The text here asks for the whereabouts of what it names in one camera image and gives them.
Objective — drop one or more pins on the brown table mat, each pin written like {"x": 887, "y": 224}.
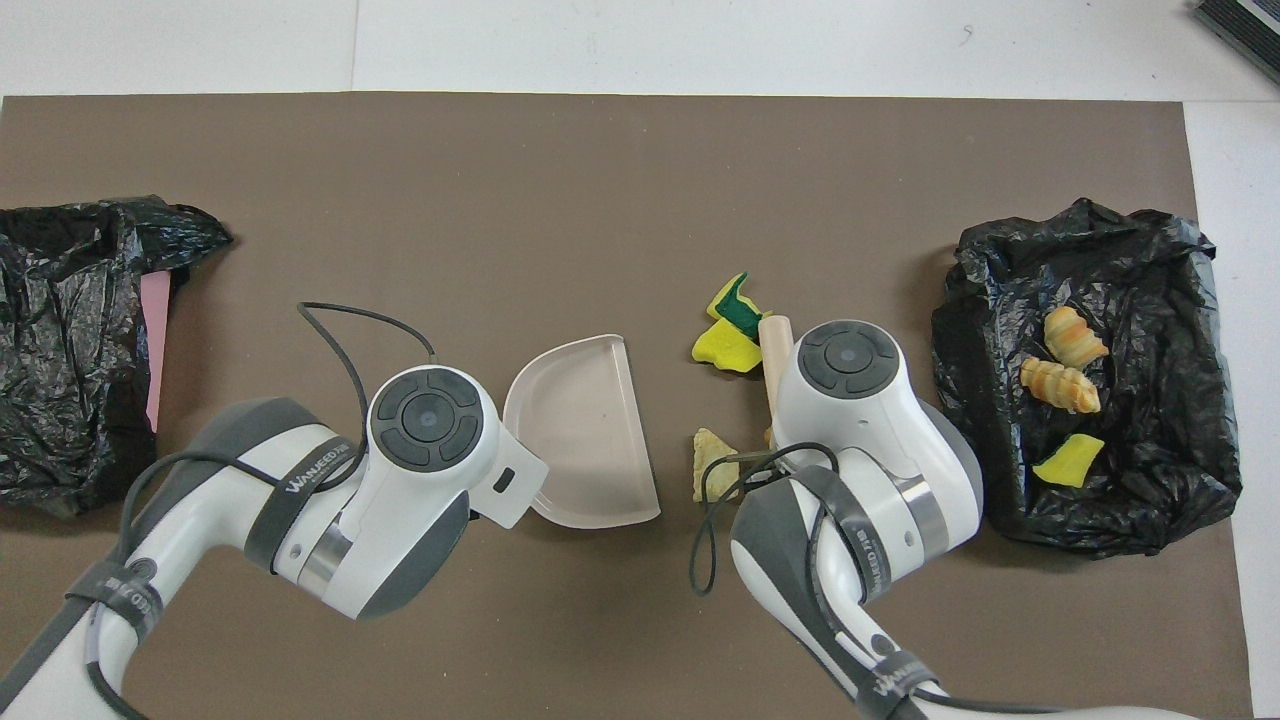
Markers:
{"x": 600, "y": 170}

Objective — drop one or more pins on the black plastic trash bag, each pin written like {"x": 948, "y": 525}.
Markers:
{"x": 1160, "y": 300}
{"x": 60, "y": 400}

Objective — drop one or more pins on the yellow and green sponge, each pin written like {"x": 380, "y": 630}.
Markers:
{"x": 738, "y": 308}

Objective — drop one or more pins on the small yellow sponge wedge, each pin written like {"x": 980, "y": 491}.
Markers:
{"x": 1070, "y": 460}

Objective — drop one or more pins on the yellow sponge chunk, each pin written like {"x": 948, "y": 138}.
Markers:
{"x": 727, "y": 348}

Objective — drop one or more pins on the dark ribbed device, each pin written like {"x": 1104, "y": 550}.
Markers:
{"x": 1245, "y": 30}

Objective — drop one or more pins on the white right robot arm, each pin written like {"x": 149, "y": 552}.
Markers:
{"x": 870, "y": 450}

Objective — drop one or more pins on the beige plastic dustpan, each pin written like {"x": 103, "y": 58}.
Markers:
{"x": 590, "y": 440}

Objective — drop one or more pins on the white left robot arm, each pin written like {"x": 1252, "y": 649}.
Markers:
{"x": 400, "y": 500}

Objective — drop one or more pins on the pink bin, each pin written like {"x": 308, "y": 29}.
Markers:
{"x": 155, "y": 340}

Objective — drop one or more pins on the pale beige sponge chunk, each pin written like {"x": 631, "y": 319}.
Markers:
{"x": 710, "y": 455}

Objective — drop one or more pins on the toy croissant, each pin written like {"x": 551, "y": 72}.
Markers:
{"x": 1060, "y": 385}
{"x": 1075, "y": 335}

